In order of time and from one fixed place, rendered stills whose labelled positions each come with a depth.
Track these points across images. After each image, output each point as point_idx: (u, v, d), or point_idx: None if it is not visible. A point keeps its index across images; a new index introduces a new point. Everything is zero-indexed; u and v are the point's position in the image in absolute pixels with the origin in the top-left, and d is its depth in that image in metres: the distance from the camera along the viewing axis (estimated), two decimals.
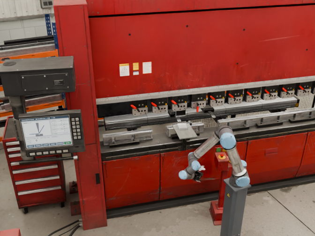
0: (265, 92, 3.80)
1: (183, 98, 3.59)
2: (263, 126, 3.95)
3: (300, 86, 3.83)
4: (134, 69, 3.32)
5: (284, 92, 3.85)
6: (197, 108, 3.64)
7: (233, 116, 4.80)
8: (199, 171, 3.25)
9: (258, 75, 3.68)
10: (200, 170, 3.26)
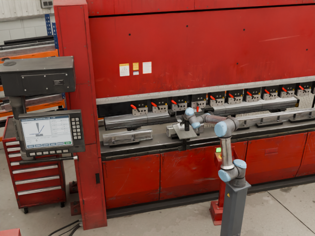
0: (265, 92, 3.80)
1: (183, 98, 3.59)
2: (263, 126, 3.95)
3: (300, 86, 3.83)
4: (134, 69, 3.32)
5: (284, 92, 3.85)
6: (197, 108, 3.64)
7: (233, 116, 4.80)
8: (181, 119, 3.55)
9: (258, 75, 3.68)
10: (181, 121, 3.57)
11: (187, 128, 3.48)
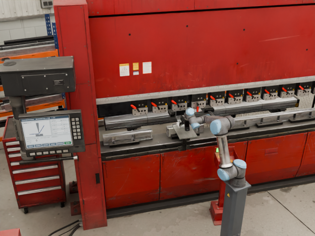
0: (265, 92, 3.80)
1: (183, 98, 3.59)
2: (263, 126, 3.95)
3: (300, 86, 3.83)
4: (134, 69, 3.32)
5: (284, 92, 3.85)
6: (197, 108, 3.64)
7: (233, 116, 4.80)
8: (181, 120, 3.63)
9: (258, 75, 3.68)
10: (180, 121, 3.64)
11: (187, 128, 3.56)
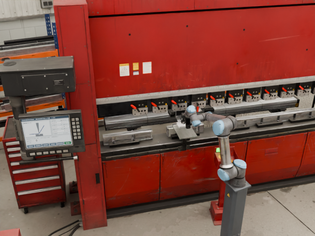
0: (265, 92, 3.80)
1: (183, 98, 3.59)
2: (263, 126, 3.95)
3: (300, 86, 3.83)
4: (134, 69, 3.32)
5: (284, 92, 3.85)
6: (197, 108, 3.64)
7: (233, 116, 4.80)
8: (181, 117, 3.59)
9: (258, 75, 3.68)
10: (182, 119, 3.61)
11: (188, 126, 3.52)
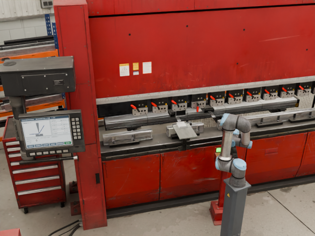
0: (265, 92, 3.80)
1: (183, 98, 3.59)
2: (263, 126, 3.95)
3: (300, 86, 3.83)
4: (134, 69, 3.32)
5: (284, 92, 3.85)
6: (197, 108, 3.64)
7: None
8: None
9: (258, 75, 3.68)
10: None
11: (235, 154, 3.51)
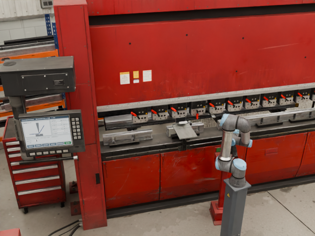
0: (264, 99, 3.84)
1: (182, 105, 3.63)
2: (263, 126, 3.95)
3: (299, 93, 3.87)
4: (135, 77, 3.36)
5: (282, 99, 3.89)
6: (196, 115, 3.68)
7: None
8: None
9: (257, 82, 3.72)
10: None
11: (235, 153, 3.51)
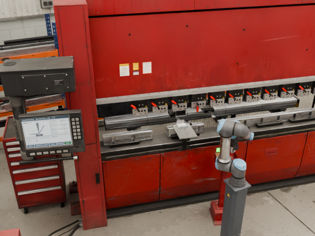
0: (265, 92, 3.80)
1: (183, 98, 3.59)
2: (263, 126, 3.95)
3: (300, 86, 3.83)
4: (134, 69, 3.32)
5: (284, 92, 3.85)
6: (197, 108, 3.64)
7: (233, 116, 4.80)
8: None
9: (258, 75, 3.68)
10: None
11: (236, 146, 3.46)
